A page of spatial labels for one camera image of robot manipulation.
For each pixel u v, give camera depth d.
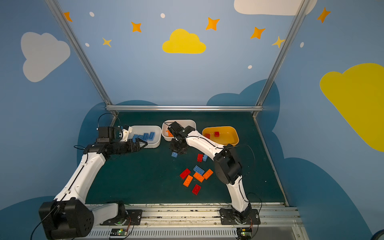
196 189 0.83
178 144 0.76
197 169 0.91
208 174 0.89
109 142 0.62
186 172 0.88
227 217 0.74
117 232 0.71
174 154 0.88
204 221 0.74
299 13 0.72
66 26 0.75
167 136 1.05
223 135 1.07
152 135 1.04
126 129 0.74
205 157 0.94
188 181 0.86
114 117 1.23
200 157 0.93
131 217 0.74
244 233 0.72
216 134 1.07
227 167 0.52
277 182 0.88
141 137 1.05
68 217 0.39
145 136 1.04
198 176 0.89
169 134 0.76
